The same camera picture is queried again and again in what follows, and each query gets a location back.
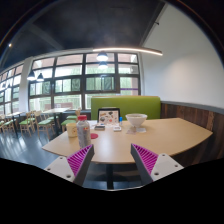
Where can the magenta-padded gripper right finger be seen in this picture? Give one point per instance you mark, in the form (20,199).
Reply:
(163,165)

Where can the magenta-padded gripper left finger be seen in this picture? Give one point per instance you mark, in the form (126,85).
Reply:
(63,166)

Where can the red-capped clear drink bottle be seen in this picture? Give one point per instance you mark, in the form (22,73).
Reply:
(83,133)

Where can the yellow cup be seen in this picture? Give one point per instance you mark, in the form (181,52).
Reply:
(71,130)

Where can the flat round red coaster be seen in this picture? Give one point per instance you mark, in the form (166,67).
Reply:
(94,136)

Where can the white paper napkin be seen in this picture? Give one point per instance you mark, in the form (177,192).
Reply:
(136,130)

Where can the group of green-seated wooden chairs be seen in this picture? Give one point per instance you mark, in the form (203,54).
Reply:
(43,122)

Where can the white bowl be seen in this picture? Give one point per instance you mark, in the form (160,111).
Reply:
(136,120)

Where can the small flat notebook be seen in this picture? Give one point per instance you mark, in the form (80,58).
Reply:
(99,127)

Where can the square wooden dining table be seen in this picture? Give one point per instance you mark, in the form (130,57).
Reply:
(55,110)
(13,114)

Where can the small blue-capped white bottle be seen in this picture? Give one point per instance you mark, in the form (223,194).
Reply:
(120,121)

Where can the green upholstered bench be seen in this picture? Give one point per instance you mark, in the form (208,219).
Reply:
(133,106)

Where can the sticker-covered black laptop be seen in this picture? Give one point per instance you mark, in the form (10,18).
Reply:
(108,117)

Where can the group of hanging pendant lamps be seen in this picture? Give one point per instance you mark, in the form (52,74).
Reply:
(102,57)

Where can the curved linear ceiling light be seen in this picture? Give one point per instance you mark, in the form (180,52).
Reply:
(133,50)

